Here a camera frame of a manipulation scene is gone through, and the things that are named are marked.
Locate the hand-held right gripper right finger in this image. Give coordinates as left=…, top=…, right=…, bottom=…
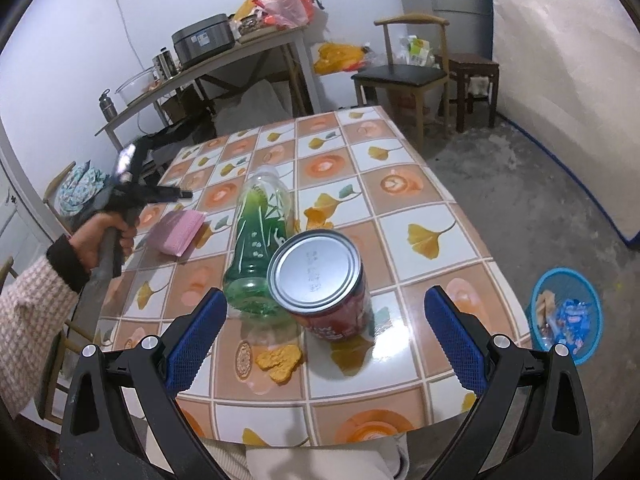
left=420, top=285, right=596, bottom=480

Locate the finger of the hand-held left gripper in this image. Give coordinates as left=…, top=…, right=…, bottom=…
left=142, top=186, right=194, bottom=202

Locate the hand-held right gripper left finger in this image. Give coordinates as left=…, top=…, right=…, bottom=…
left=60, top=287, right=231, bottom=480

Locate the red tin can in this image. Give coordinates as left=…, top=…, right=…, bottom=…
left=266, top=229, right=373, bottom=343

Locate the blue mesh wastebasket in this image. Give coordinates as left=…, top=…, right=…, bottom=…
left=530, top=267, right=603, bottom=366

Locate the person's left forearm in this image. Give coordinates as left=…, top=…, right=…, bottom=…
left=0, top=235, right=91, bottom=416

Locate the person's left hand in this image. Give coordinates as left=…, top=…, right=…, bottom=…
left=70, top=210, right=138, bottom=281

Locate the pink sponge cloth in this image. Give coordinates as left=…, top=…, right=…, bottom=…
left=149, top=210, right=208, bottom=260

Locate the floral cloth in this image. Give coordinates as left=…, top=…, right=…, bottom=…
left=56, top=162, right=108, bottom=218

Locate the steel water bottle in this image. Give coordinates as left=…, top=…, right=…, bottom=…
left=98, top=89, right=118, bottom=122

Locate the orange peel piece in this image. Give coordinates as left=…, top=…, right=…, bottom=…
left=304, top=207, right=335, bottom=233
left=255, top=342, right=304, bottom=386

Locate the cardboard box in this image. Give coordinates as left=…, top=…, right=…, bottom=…
left=160, top=87, right=201, bottom=121

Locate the clear plastic container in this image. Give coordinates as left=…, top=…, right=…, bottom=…
left=116, top=67, right=158, bottom=106

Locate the green plastic bottle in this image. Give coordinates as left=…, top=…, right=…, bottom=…
left=222, top=165, right=301, bottom=331

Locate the white panelled door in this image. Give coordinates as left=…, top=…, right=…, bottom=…
left=0, top=130, right=71, bottom=271

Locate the metal jar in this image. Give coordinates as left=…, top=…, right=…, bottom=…
left=152, top=49, right=176, bottom=78

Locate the grey sack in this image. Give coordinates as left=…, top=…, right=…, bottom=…
left=215, top=82, right=296, bottom=133

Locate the grey kitchen appliance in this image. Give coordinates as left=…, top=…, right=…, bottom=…
left=171, top=14, right=236, bottom=67

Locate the grey side table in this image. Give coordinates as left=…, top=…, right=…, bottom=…
left=95, top=25, right=321, bottom=151

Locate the tiled pattern tablecloth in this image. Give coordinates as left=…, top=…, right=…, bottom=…
left=95, top=106, right=533, bottom=448

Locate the orange yellow plastic bag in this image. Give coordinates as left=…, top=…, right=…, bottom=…
left=312, top=42, right=371, bottom=75

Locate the pink plastic bag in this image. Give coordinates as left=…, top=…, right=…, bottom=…
left=252, top=0, right=316, bottom=28

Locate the wooden chair black seat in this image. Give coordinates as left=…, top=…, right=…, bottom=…
left=352, top=14, right=451, bottom=151

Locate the white sheet blue hem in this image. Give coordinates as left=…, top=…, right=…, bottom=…
left=487, top=0, right=640, bottom=246

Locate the dark wooden stool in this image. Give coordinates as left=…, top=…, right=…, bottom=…
left=435, top=54, right=501, bottom=133

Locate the white plastic bag green label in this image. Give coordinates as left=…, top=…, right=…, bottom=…
left=397, top=35, right=436, bottom=68

